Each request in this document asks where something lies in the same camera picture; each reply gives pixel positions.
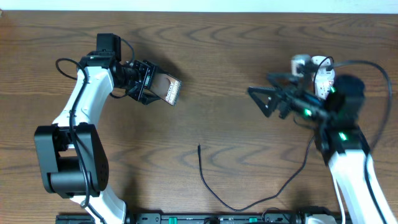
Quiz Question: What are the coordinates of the black USB plug in strip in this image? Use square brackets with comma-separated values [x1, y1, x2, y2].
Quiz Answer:
[326, 65, 334, 72]

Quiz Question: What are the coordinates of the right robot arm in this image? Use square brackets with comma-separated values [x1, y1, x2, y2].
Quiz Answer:
[248, 75, 397, 223]

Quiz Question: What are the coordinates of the left camera black cable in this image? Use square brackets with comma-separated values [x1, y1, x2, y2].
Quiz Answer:
[55, 37, 136, 224]

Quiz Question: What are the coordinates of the black USB charging cable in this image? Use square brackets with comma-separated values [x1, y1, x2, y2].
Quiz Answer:
[197, 56, 335, 213]

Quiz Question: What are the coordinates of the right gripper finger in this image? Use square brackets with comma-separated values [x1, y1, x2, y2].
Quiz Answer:
[266, 73, 300, 90]
[248, 86, 280, 118]

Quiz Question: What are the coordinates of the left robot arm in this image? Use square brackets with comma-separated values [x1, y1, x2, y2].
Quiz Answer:
[34, 51, 164, 223]

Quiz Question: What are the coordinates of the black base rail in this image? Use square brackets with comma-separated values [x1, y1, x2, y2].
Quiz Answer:
[55, 212, 343, 224]

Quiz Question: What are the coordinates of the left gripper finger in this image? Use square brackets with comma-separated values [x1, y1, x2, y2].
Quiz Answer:
[144, 60, 168, 75]
[140, 93, 160, 105]

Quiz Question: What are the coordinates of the white power strip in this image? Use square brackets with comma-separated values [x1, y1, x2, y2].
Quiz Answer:
[312, 55, 335, 100]

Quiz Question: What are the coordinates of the white power strip cord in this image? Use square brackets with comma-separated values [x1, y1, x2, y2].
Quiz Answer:
[331, 174, 346, 224]

